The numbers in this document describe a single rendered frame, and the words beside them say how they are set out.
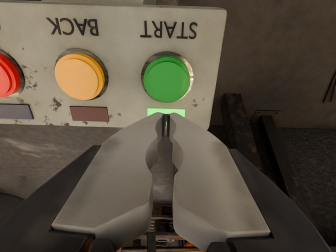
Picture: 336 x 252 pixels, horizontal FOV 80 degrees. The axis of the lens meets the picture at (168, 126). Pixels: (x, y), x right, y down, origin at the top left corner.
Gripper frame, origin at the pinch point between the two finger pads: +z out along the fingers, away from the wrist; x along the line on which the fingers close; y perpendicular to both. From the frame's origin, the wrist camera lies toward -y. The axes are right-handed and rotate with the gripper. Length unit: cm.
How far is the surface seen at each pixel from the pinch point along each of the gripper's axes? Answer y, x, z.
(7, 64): -1.2, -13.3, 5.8
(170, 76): -0.8, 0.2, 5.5
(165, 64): -1.7, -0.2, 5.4
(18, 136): 71, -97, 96
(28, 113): 3.7, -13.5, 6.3
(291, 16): -3, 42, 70
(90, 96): 1.4, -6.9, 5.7
